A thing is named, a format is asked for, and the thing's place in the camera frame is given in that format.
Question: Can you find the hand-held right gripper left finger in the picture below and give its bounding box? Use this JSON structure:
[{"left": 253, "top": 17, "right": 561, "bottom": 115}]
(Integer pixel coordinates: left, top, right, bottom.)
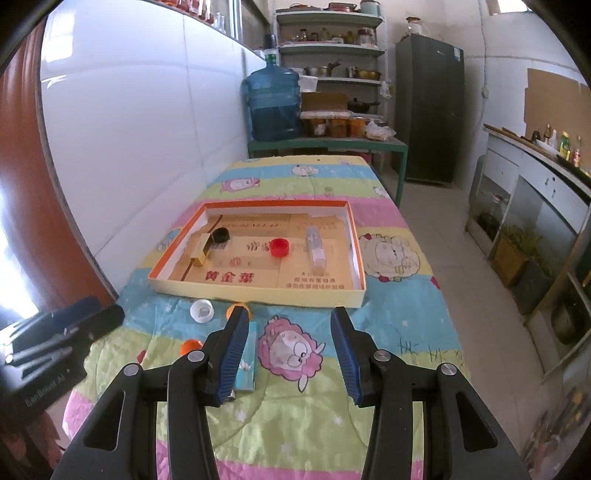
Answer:
[{"left": 58, "top": 305, "right": 252, "bottom": 480}]

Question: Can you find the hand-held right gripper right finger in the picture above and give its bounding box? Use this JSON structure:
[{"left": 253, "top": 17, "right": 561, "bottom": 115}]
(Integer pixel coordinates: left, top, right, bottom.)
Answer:
[{"left": 330, "top": 306, "right": 532, "bottom": 480}]

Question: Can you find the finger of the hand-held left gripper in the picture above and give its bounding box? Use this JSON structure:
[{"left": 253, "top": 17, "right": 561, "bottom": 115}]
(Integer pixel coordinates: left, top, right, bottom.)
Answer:
[
  {"left": 9, "top": 305, "right": 125, "bottom": 365},
  {"left": 0, "top": 296, "right": 102, "bottom": 342}
]

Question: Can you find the teal slim box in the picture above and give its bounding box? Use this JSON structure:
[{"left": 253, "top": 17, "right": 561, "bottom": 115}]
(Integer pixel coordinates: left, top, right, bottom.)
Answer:
[{"left": 235, "top": 320, "right": 258, "bottom": 391}]

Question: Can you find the white bottle cap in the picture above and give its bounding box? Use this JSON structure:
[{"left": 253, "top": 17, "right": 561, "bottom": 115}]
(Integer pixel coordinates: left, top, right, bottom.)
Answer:
[{"left": 189, "top": 299, "right": 215, "bottom": 323}]

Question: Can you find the orange-rimmed cardboard tray box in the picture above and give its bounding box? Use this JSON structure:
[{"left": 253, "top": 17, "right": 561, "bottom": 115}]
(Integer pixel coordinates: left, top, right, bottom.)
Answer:
[{"left": 148, "top": 199, "right": 368, "bottom": 309}]

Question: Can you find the gold and black slim box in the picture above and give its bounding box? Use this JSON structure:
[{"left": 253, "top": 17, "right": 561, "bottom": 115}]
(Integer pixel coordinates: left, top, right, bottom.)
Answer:
[{"left": 187, "top": 232, "right": 214, "bottom": 268}]

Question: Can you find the clear patterned slim box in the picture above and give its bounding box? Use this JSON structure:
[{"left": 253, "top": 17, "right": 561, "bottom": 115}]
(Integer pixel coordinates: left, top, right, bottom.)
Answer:
[{"left": 305, "top": 225, "right": 328, "bottom": 273}]

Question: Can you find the brown wooden door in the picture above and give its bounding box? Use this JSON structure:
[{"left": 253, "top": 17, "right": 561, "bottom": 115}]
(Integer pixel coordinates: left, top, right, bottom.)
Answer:
[{"left": 0, "top": 28, "right": 125, "bottom": 333}]

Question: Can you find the yellow wooden plant crate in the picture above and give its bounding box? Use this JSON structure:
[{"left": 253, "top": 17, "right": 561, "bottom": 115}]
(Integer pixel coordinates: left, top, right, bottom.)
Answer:
[{"left": 492, "top": 226, "right": 541, "bottom": 289}]

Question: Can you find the dark plant crate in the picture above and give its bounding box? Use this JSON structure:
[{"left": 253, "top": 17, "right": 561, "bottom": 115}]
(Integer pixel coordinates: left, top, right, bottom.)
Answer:
[{"left": 515, "top": 258, "right": 559, "bottom": 315}]

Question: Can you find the green low table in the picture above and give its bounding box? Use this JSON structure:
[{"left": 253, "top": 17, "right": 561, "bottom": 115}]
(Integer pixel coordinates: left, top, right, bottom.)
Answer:
[{"left": 247, "top": 136, "right": 409, "bottom": 208}]

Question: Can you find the plastic bag of food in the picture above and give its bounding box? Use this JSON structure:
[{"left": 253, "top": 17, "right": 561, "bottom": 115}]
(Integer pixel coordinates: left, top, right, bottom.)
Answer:
[{"left": 366, "top": 121, "right": 397, "bottom": 141}]

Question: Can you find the brown cardboard box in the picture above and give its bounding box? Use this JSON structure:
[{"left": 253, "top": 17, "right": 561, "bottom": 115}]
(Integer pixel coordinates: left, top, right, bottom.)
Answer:
[{"left": 301, "top": 92, "right": 349, "bottom": 112}]

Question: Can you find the blue water jug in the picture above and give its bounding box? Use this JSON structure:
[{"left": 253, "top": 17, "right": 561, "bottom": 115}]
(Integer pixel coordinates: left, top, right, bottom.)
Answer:
[{"left": 241, "top": 34, "right": 303, "bottom": 142}]

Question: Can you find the dark refrigerator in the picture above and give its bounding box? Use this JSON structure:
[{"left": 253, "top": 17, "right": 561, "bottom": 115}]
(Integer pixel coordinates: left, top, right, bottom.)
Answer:
[{"left": 394, "top": 33, "right": 465, "bottom": 188}]

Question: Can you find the white counter cabinet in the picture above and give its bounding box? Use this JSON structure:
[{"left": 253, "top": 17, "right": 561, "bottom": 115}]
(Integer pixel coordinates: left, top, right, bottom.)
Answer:
[{"left": 464, "top": 124, "right": 591, "bottom": 384}]

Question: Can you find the white metal shelf rack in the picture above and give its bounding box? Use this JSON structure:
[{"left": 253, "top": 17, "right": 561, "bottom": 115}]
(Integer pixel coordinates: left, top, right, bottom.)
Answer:
[{"left": 273, "top": 7, "right": 387, "bottom": 123}]

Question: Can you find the window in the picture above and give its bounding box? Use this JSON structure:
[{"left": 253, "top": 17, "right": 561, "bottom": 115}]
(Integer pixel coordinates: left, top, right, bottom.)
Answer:
[{"left": 485, "top": 0, "right": 532, "bottom": 14}]

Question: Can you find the large cardboard wall sheet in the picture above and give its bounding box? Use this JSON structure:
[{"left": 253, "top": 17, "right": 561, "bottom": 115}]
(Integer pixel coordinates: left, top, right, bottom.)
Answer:
[{"left": 524, "top": 68, "right": 581, "bottom": 134}]

